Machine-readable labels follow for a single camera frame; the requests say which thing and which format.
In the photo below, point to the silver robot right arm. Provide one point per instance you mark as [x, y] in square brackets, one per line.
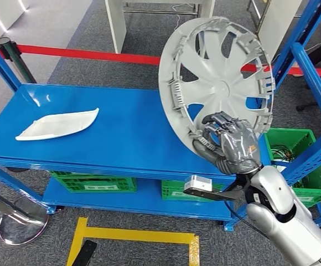
[288, 224]

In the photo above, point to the blue metal shelf rack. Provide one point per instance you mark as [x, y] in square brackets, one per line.
[121, 125]

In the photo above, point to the white curved plastic part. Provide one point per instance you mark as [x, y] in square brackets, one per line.
[58, 125]

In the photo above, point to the large open green crate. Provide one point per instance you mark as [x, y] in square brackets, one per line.
[309, 191]

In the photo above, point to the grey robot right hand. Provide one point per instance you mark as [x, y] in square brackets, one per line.
[238, 147]

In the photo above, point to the dark stanchion post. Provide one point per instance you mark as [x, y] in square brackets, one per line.
[17, 62]

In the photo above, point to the white cabinet panel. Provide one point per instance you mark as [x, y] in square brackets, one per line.
[279, 22]

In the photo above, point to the grey plastic wheel hubcap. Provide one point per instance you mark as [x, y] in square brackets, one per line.
[218, 88]

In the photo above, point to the metal frame legs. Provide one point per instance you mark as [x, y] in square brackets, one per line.
[258, 14]

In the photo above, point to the green plastic crate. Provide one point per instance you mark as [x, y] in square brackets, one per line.
[174, 191]
[93, 183]

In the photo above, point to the chrome stanchion with round base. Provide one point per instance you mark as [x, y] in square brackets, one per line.
[25, 224]

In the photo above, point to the black office chair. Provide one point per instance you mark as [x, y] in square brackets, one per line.
[306, 106]

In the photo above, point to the white desk with metal bar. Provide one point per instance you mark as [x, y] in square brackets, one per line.
[116, 22]

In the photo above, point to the long red barrier belt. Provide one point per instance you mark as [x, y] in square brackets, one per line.
[93, 55]

